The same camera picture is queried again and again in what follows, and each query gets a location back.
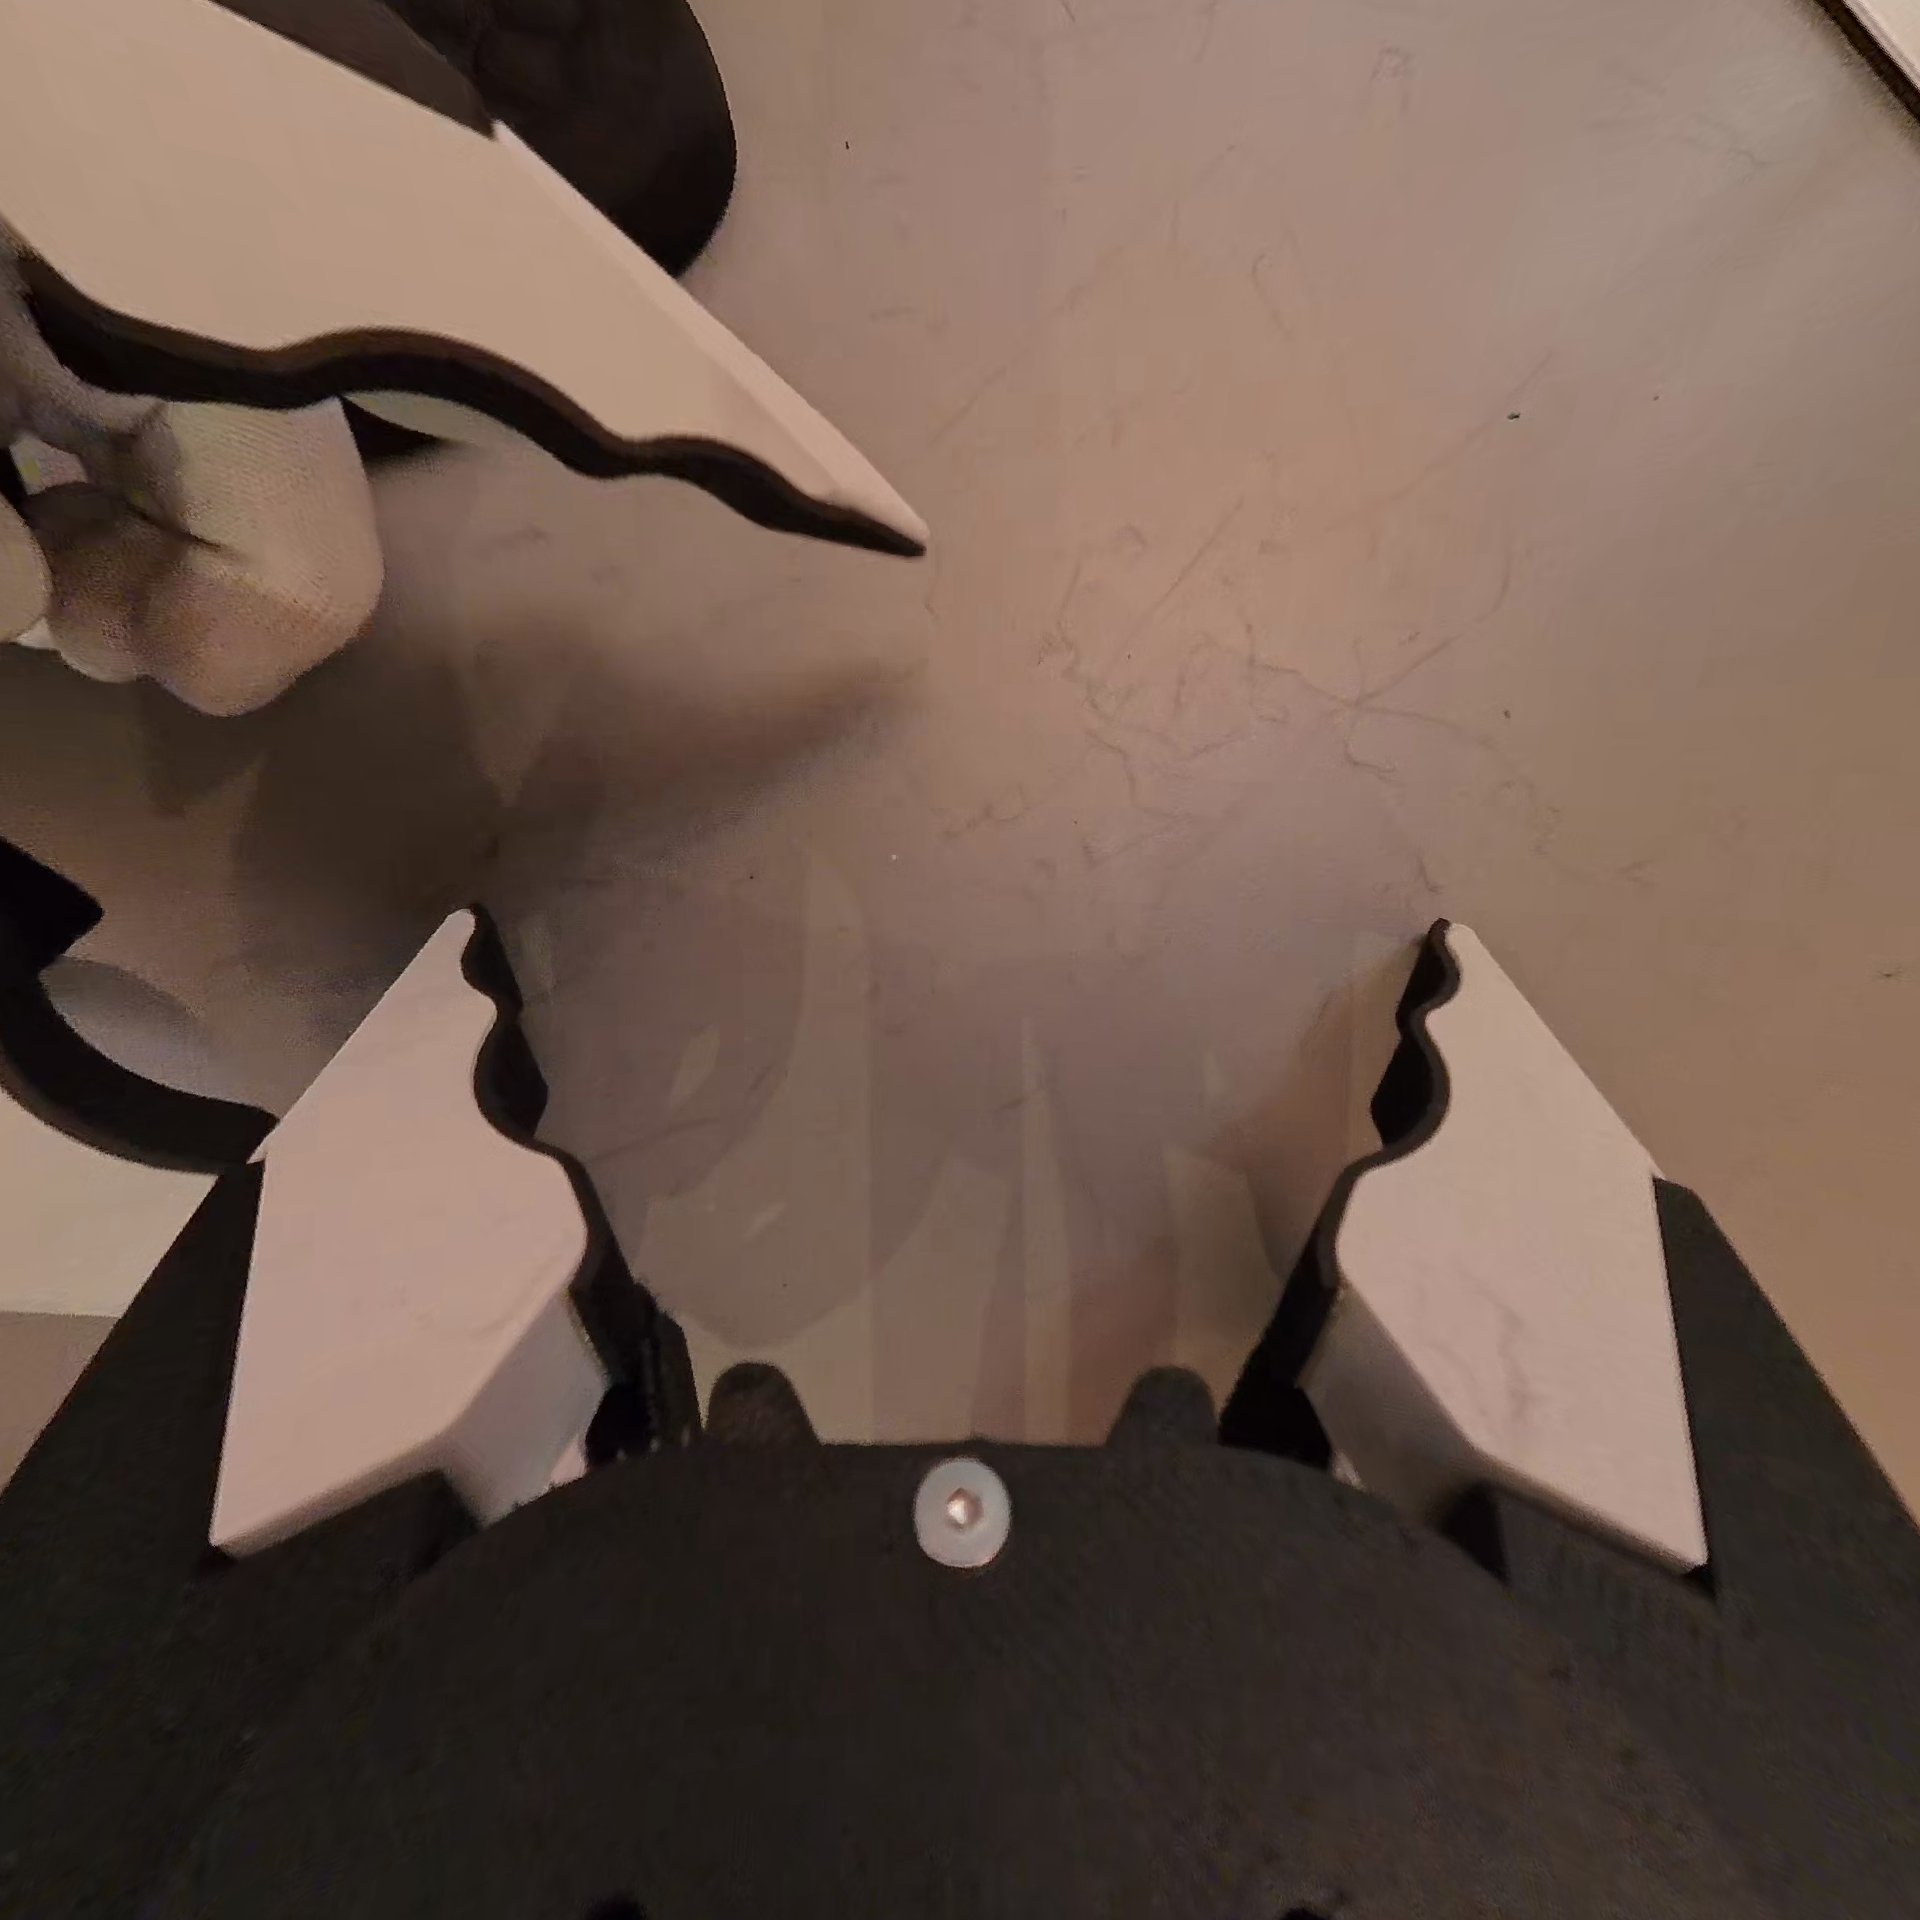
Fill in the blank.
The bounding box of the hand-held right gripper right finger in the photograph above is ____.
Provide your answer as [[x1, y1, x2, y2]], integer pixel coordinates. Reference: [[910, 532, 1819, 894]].
[[1219, 919, 1715, 1574]]

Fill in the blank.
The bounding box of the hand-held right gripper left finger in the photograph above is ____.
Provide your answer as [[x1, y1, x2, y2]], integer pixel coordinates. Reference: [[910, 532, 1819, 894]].
[[210, 902, 705, 1557]]

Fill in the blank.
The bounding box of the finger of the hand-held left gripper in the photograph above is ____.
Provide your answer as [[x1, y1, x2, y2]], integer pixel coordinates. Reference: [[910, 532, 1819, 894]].
[[0, 0, 927, 559], [0, 837, 287, 1314]]

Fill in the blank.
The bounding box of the person's left hand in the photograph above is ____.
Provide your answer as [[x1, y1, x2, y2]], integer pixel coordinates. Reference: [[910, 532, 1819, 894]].
[[0, 223, 379, 720]]

